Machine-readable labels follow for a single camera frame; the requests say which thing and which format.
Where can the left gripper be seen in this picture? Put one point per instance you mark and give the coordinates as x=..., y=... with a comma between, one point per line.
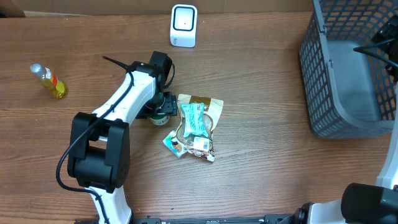
x=170, y=108

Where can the green lid jar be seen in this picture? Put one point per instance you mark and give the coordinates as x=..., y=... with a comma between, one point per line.
x=159, y=121

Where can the teal snack bar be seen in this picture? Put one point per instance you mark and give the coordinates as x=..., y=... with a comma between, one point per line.
x=194, y=124

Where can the teal tissue pack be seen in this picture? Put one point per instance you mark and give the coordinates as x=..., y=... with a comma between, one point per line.
x=172, y=143

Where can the brown snack packet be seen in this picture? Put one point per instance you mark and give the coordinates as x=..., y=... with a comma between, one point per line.
x=212, y=114

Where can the white barcode snack packet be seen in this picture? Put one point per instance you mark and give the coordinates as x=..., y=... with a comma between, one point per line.
x=201, y=147

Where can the yellow liquid bottle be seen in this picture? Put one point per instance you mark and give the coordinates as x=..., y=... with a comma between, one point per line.
x=49, y=81

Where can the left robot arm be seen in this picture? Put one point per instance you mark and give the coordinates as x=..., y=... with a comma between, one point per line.
x=98, y=158

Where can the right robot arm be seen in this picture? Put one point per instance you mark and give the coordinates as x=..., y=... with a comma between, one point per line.
x=361, y=203

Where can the white barcode scanner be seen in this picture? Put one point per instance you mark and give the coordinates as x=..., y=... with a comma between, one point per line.
x=183, y=26

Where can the grey plastic basket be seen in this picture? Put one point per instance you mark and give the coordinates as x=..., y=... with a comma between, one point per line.
x=349, y=67

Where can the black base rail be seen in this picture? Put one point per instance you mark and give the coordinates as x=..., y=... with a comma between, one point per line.
x=267, y=219

